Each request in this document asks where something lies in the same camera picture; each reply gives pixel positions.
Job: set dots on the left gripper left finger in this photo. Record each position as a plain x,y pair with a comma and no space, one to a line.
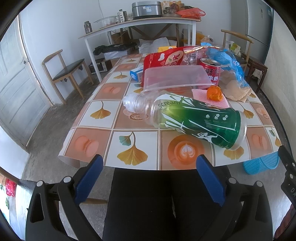
43,220

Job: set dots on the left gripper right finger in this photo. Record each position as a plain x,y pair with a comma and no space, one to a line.
244,209

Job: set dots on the green label plastic bottle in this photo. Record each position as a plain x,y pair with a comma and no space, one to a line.
224,127

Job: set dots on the beige cloth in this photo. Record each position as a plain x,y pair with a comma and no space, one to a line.
231,88

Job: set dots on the orange peel piece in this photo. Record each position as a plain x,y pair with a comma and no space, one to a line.
214,93

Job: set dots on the pink scouring sponge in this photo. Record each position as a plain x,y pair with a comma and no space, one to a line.
201,95

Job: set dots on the blue plastic wrapper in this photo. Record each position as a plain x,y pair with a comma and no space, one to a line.
227,61

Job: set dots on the red milk drink can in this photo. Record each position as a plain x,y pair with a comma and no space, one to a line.
212,68

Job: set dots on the blue white medicine box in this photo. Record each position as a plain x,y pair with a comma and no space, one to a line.
137,73

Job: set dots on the red snack bag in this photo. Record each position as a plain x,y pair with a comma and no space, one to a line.
179,56

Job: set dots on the clear plastic food container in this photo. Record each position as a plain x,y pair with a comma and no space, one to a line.
161,78

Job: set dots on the yellow white capsule box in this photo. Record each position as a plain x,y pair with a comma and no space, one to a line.
165,48

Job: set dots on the blue plastic trash basket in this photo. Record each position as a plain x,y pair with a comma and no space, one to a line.
258,165

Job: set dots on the black chair seat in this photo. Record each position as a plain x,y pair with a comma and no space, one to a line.
158,205

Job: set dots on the white door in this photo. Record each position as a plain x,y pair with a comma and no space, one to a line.
23,102

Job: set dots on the dark wooden stool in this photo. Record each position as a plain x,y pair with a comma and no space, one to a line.
253,65

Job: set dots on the wooden chair right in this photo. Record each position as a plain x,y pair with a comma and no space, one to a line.
242,58

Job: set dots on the wooden chair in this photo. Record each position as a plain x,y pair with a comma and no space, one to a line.
242,58
66,73

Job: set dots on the wooden chair left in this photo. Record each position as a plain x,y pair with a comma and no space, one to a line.
66,73

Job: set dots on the black bag under table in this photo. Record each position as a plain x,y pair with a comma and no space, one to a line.
113,48

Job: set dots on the grey refrigerator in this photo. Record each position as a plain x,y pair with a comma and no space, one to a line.
260,28

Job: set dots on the glass jar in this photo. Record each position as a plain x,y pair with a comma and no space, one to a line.
87,27

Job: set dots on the white sack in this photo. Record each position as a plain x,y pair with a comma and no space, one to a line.
151,46

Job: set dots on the red plastic bag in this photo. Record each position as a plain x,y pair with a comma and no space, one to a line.
193,13

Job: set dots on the glass bowl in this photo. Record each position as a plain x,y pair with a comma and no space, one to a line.
104,22

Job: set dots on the white side table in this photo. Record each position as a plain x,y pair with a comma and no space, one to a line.
191,23

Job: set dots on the silver rice cooker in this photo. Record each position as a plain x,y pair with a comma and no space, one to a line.
146,9

